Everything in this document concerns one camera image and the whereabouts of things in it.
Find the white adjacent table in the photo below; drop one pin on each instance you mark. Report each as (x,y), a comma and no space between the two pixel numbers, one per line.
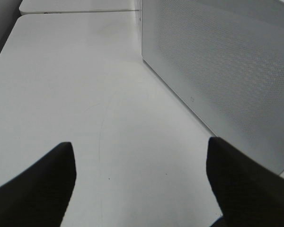
(77,6)

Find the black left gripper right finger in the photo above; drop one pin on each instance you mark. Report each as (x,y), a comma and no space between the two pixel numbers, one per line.
(248,194)

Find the white microwave door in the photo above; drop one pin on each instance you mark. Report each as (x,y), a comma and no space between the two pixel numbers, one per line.
(225,60)

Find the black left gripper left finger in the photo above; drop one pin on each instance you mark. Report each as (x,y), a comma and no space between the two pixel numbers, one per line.
(40,195)

